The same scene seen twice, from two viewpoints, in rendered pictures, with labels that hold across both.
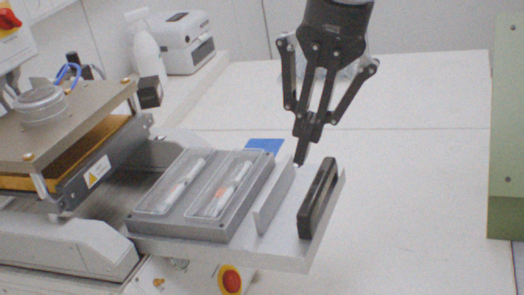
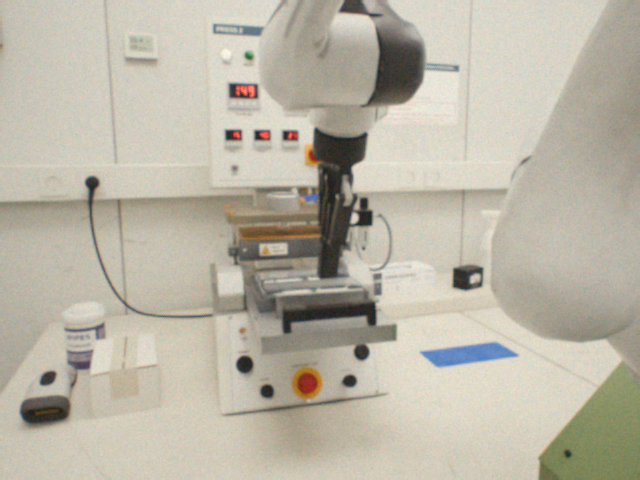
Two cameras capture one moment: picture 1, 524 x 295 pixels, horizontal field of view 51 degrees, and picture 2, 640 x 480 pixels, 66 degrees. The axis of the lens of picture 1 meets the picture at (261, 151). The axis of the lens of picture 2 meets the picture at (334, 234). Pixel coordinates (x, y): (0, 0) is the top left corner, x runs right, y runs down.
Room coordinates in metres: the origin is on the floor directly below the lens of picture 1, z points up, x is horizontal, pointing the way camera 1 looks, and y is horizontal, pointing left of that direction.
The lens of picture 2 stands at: (0.16, -0.64, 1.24)
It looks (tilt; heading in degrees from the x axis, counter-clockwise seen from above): 9 degrees down; 49
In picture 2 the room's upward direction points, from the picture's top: straight up
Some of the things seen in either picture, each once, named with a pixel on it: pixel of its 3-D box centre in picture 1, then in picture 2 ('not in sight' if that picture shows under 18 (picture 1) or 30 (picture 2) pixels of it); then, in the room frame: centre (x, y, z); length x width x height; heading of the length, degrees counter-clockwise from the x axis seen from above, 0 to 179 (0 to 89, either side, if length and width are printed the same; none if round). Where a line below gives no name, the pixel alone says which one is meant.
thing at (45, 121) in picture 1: (44, 122); (289, 218); (0.87, 0.35, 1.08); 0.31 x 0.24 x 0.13; 154
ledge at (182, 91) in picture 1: (138, 111); (455, 290); (1.57, 0.35, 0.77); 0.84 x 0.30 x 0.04; 158
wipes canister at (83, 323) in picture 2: not in sight; (85, 337); (0.44, 0.56, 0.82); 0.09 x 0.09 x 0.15
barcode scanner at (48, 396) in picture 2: not in sight; (54, 383); (0.35, 0.42, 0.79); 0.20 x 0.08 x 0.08; 68
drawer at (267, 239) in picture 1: (233, 198); (311, 302); (0.71, 0.06, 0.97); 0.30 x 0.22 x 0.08; 64
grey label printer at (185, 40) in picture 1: (171, 41); not in sight; (1.85, 0.23, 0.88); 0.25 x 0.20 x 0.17; 62
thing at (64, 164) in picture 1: (58, 136); (287, 227); (0.85, 0.33, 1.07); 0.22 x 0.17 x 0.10; 154
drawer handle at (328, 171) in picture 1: (318, 194); (329, 315); (0.65, -0.07, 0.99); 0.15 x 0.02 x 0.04; 154
